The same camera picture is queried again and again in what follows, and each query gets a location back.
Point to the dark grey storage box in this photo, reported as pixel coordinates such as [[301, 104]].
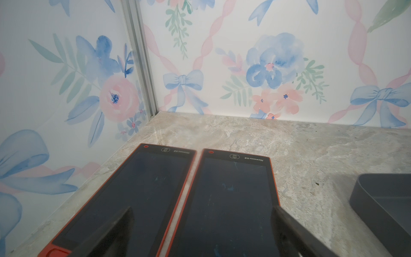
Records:
[[383, 202]]

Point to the red writing tablet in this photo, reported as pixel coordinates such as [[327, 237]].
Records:
[[227, 212], [150, 181]]

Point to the left aluminium corner post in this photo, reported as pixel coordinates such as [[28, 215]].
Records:
[[135, 28]]

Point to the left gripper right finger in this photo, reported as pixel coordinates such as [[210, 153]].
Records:
[[293, 239]]

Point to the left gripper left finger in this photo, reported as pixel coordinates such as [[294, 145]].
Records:
[[111, 239]]

